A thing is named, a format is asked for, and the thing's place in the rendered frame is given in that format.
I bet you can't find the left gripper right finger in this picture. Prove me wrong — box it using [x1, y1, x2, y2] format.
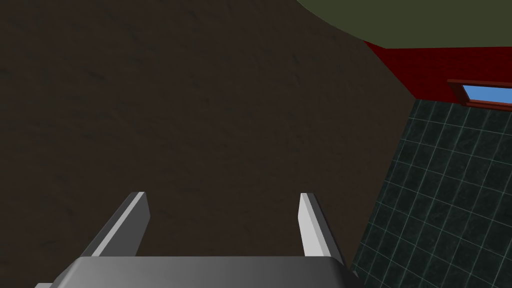
[297, 192, 345, 265]

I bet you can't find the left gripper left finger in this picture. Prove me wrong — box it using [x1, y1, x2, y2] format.
[80, 191, 151, 258]

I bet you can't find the brown framed window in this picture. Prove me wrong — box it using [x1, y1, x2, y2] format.
[446, 78, 512, 112]

